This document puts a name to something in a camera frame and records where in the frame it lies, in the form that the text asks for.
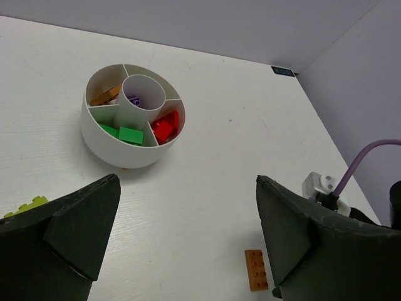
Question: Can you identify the red lego brick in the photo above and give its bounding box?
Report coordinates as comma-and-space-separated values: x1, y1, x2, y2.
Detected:
151, 121, 174, 144
164, 110, 179, 138

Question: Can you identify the orange lego plate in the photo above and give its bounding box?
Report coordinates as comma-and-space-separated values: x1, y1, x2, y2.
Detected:
244, 250, 269, 292

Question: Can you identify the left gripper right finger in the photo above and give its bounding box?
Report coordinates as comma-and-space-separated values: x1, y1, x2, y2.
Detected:
256, 176, 400, 300

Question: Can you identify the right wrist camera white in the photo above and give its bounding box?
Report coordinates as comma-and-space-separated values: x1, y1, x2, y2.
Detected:
302, 172, 351, 216

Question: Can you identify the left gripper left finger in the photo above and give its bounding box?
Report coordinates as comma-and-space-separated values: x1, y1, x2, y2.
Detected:
1, 174, 121, 300

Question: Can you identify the green yellow lego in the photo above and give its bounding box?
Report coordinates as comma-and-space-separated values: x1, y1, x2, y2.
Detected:
99, 123, 118, 138

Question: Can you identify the orange lego brick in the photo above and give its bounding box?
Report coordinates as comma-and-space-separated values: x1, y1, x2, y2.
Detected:
89, 84, 122, 106

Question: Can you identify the purple green lego piece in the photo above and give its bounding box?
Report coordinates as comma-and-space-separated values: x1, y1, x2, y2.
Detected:
128, 97, 142, 108

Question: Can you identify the white round divided container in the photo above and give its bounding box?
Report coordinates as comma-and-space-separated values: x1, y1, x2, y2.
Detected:
80, 64, 185, 169

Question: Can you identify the lime green lego brick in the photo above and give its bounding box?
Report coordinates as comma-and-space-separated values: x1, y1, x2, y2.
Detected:
4, 196, 49, 218

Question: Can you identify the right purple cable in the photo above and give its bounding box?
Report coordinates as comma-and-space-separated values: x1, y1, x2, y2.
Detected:
331, 139, 401, 198

